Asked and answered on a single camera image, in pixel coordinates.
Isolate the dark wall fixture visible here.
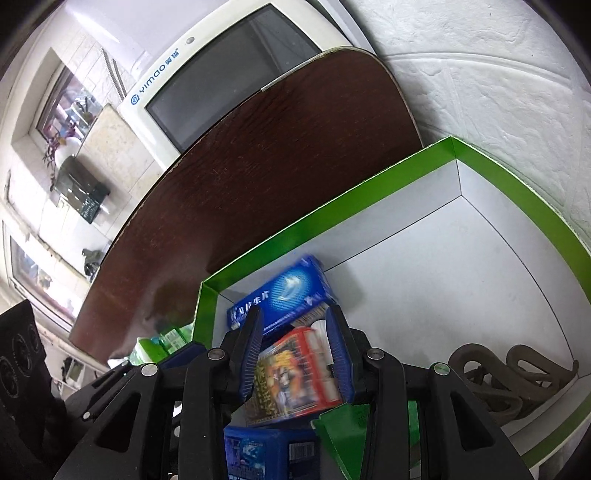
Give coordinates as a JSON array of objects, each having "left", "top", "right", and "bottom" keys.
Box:
[{"left": 82, "top": 248, "right": 103, "bottom": 278}]

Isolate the window with sill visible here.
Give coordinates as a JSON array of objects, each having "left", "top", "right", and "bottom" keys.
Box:
[{"left": 34, "top": 64, "right": 105, "bottom": 145}]

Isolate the green and white cardboard box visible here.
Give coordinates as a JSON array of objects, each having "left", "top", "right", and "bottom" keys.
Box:
[{"left": 191, "top": 136, "right": 591, "bottom": 480}]

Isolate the purple potted plant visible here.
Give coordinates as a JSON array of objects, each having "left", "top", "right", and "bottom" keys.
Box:
[{"left": 42, "top": 124, "right": 82, "bottom": 168}]

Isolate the small dark blue box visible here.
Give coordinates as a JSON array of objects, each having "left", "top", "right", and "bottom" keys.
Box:
[{"left": 223, "top": 425, "right": 322, "bottom": 480}]

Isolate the brown toy snake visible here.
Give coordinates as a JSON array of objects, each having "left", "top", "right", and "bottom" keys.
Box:
[{"left": 447, "top": 344, "right": 581, "bottom": 424}]

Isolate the white appliance with dark window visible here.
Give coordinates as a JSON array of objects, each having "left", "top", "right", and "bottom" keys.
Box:
[{"left": 117, "top": 2, "right": 366, "bottom": 160}]

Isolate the small green box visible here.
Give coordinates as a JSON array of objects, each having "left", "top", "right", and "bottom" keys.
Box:
[{"left": 314, "top": 401, "right": 421, "bottom": 480}]

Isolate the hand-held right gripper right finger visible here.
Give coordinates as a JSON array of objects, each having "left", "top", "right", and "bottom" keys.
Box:
[{"left": 323, "top": 305, "right": 548, "bottom": 480}]

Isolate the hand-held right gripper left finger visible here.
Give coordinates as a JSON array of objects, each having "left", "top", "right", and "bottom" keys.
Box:
[{"left": 53, "top": 305, "right": 265, "bottom": 480}]

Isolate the dark wall dispenser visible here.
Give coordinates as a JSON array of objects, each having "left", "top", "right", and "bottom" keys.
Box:
[{"left": 54, "top": 154, "right": 112, "bottom": 225}]

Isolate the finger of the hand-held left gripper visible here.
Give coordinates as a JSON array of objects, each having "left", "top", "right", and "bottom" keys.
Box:
[{"left": 65, "top": 342, "right": 208, "bottom": 422}]

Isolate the blue medicine box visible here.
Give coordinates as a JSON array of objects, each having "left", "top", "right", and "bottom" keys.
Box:
[{"left": 226, "top": 255, "right": 341, "bottom": 334}]

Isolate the plastic bottle with green label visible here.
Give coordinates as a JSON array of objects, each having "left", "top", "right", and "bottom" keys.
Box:
[{"left": 154, "top": 324, "right": 195, "bottom": 357}]

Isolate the glass door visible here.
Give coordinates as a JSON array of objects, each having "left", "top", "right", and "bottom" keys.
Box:
[{"left": 7, "top": 226, "right": 80, "bottom": 325}]

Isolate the colourful picture box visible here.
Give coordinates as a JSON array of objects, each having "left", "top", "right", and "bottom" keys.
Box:
[{"left": 244, "top": 325, "right": 345, "bottom": 426}]

